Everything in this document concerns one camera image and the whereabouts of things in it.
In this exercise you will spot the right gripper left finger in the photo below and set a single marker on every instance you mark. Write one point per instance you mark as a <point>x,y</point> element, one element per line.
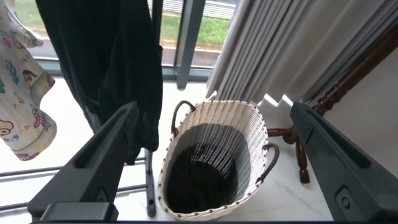
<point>90,177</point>

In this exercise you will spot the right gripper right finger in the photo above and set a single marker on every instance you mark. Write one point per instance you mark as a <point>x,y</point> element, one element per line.
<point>351,177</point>

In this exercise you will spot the cream printed garment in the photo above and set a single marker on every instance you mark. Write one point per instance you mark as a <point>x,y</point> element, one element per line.
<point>21,109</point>

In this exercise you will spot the black garment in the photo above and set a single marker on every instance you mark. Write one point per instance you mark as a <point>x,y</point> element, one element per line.
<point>109,62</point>

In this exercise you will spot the white laundry basket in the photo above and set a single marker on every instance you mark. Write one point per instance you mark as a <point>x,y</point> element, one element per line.
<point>224,124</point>

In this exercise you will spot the dark brown wooden stand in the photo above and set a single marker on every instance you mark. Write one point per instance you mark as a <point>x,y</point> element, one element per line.
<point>342,84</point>

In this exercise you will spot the beige curtain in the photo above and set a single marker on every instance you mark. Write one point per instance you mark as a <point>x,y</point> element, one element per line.
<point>295,46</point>

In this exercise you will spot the window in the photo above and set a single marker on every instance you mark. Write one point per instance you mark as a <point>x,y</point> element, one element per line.
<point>186,37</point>

